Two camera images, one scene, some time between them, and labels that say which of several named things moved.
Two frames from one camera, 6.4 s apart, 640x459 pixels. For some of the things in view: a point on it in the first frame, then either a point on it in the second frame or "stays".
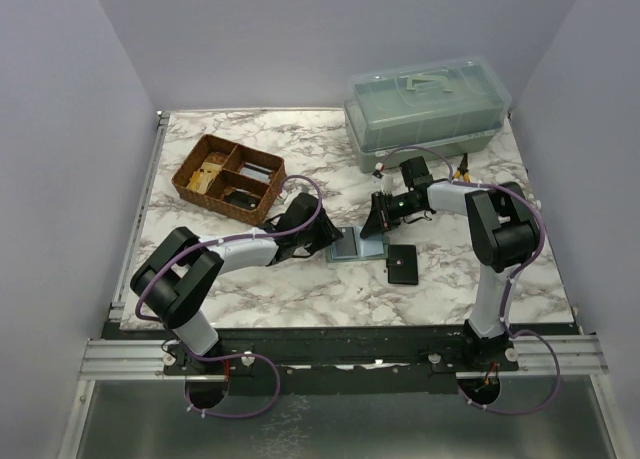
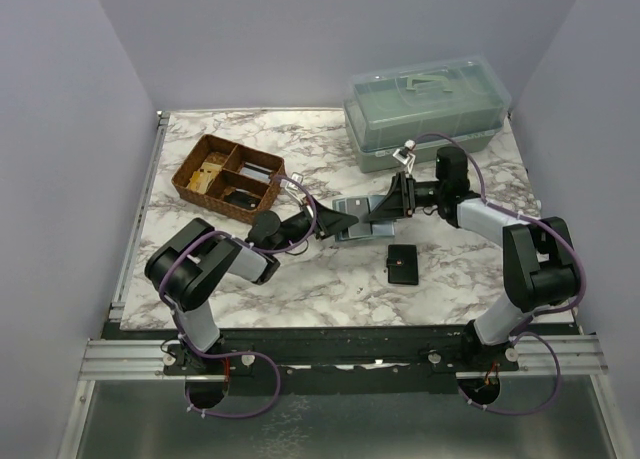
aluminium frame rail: (117, 307) stays
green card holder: (352, 247) → (361, 207)
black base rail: (343, 362) stays
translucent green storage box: (454, 106) stays
